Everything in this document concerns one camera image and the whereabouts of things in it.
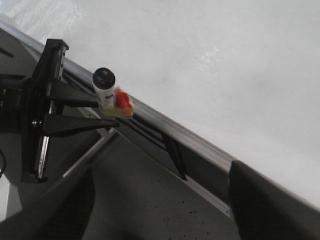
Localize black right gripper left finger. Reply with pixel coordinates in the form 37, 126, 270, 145
0, 167, 95, 240

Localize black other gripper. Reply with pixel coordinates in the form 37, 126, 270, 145
0, 39, 119, 183

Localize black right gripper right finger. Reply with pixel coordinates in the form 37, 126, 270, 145
228, 160, 320, 240

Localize white whiteboard marker with tape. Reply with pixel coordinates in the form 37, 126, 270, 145
91, 67, 134, 119

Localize white whiteboard with aluminium frame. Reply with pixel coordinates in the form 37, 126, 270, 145
0, 0, 320, 228

